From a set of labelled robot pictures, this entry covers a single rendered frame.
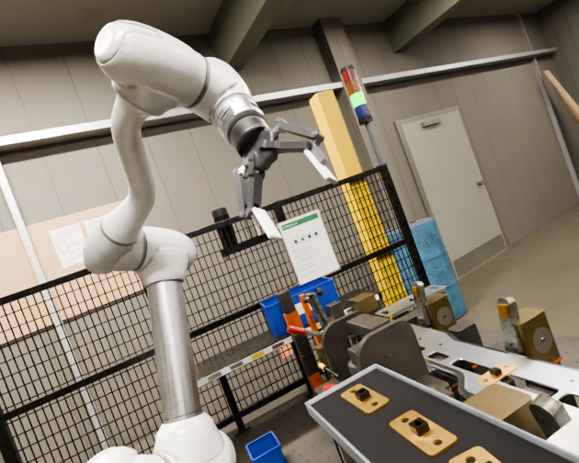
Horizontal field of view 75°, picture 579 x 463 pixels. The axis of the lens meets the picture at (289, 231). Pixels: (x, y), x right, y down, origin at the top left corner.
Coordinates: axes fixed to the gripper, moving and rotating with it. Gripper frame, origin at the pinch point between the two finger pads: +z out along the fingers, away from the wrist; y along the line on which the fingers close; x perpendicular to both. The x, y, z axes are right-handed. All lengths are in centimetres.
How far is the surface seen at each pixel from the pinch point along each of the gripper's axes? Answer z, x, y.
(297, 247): -45, 92, -47
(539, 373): 40, 41, 6
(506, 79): -281, 612, 193
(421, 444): 36.0, -4.7, -2.5
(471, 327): 25, 69, -5
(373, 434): 32.8, -2.8, -8.1
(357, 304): -6, 88, -37
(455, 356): 29, 50, -8
